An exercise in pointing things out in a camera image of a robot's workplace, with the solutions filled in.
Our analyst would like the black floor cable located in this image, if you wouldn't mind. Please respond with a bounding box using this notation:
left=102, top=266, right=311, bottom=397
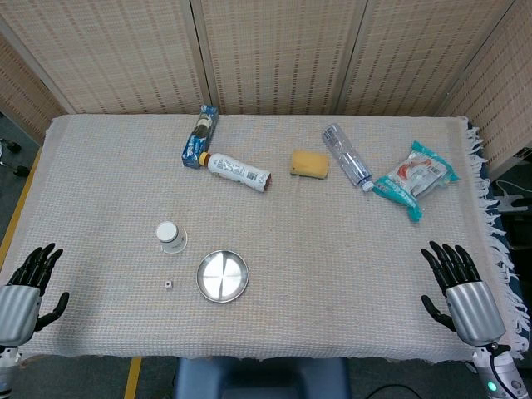
left=369, top=383, right=419, bottom=399

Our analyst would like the black and silver right hand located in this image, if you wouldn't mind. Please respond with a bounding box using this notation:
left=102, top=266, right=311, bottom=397
left=420, top=240, right=507, bottom=347

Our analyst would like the round metal plate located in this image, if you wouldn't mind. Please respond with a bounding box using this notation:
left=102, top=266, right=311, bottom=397
left=195, top=249, right=250, bottom=304

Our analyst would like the teal snack bag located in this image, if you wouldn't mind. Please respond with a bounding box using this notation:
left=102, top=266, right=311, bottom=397
left=372, top=140, right=461, bottom=222

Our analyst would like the beige woven tablecloth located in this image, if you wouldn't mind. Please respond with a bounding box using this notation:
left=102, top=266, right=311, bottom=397
left=0, top=114, right=531, bottom=362

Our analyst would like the office chair caster base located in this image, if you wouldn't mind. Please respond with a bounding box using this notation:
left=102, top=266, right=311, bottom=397
left=0, top=139, right=30, bottom=175

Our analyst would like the white bottle with yellow cap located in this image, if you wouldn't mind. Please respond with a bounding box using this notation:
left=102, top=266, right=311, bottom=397
left=198, top=151, right=273, bottom=195

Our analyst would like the white bracket stand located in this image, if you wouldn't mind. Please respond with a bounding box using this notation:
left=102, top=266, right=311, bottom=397
left=496, top=180, right=529, bottom=214

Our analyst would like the woven folding screen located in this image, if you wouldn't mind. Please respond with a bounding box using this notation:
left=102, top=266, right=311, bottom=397
left=0, top=0, right=532, bottom=175

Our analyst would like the blue cookie box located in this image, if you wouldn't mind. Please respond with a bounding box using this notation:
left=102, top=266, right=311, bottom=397
left=180, top=104, right=220, bottom=170

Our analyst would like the white paper cup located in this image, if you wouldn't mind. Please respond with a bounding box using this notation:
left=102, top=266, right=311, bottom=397
left=155, top=221, right=188, bottom=254

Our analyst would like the yellow sponge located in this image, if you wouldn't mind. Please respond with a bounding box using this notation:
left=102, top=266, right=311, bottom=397
left=290, top=149, right=329, bottom=180

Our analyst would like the black and silver left hand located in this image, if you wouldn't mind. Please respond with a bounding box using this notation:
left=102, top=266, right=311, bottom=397
left=0, top=243, right=71, bottom=347

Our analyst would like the clear plastic water bottle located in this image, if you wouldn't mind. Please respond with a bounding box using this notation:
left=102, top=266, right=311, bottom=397
left=322, top=122, right=375, bottom=193

